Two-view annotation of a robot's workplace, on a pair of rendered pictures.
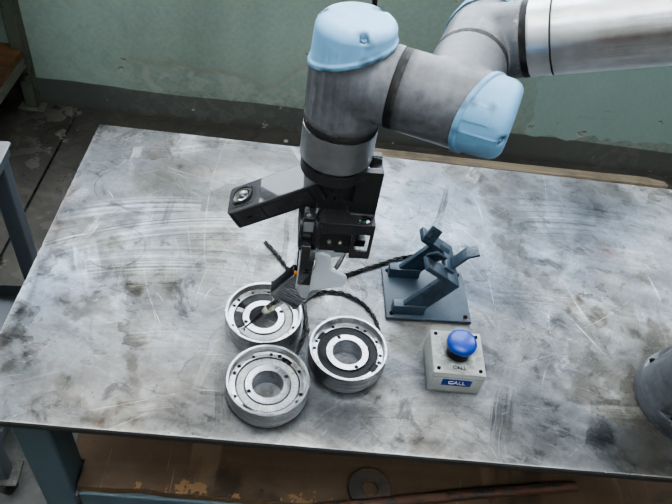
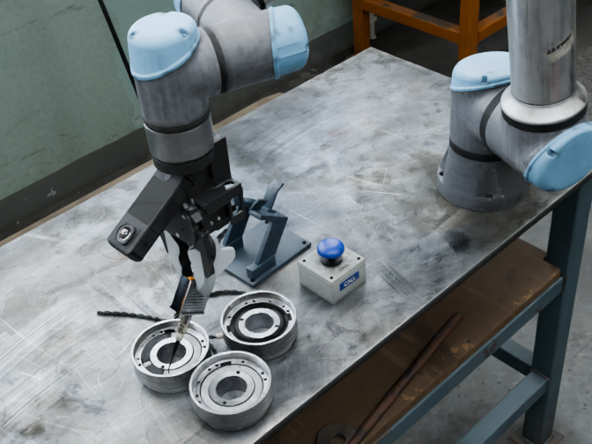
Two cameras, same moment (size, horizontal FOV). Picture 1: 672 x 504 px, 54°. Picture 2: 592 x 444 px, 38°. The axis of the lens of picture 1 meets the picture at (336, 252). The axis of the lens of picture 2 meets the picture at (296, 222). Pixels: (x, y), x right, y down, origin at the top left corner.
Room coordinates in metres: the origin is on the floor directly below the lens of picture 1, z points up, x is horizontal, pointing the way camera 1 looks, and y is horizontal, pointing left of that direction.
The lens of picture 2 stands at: (-0.21, 0.39, 1.67)
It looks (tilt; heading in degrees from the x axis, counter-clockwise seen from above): 38 degrees down; 325
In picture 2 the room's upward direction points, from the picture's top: 6 degrees counter-clockwise
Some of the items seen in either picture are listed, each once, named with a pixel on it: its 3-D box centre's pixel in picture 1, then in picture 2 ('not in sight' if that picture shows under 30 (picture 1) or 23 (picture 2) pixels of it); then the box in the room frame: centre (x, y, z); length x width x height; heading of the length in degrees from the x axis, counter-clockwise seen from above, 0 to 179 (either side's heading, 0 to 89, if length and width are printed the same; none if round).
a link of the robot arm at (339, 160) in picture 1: (337, 139); (178, 132); (0.54, 0.02, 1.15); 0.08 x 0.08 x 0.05
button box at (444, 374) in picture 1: (457, 361); (335, 268); (0.54, -0.19, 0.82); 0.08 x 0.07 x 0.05; 95
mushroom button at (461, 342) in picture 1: (458, 350); (330, 256); (0.54, -0.18, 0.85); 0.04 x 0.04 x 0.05
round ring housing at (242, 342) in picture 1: (263, 320); (172, 357); (0.55, 0.08, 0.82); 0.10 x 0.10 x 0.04
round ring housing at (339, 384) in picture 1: (346, 355); (260, 327); (0.52, -0.04, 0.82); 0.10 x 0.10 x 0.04
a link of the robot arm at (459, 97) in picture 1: (457, 96); (248, 42); (0.54, -0.09, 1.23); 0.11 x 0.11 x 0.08; 77
